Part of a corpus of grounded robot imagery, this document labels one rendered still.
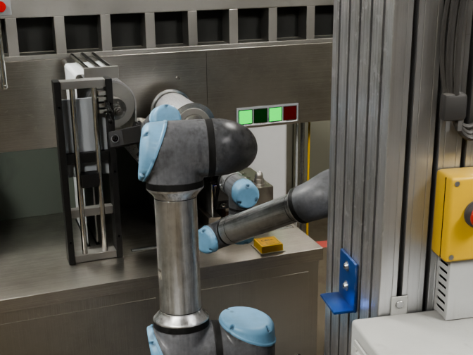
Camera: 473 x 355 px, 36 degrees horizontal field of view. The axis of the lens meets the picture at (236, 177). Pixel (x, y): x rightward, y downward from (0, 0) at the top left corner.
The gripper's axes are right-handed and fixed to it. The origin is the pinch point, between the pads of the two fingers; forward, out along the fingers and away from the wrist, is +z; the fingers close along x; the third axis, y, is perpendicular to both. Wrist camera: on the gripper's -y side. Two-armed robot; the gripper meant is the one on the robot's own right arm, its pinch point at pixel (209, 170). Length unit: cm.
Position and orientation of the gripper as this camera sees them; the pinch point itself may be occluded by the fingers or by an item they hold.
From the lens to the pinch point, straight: 238.7
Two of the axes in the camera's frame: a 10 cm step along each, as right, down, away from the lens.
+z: -3.5, -2.8, 9.0
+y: -0.1, -9.5, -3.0
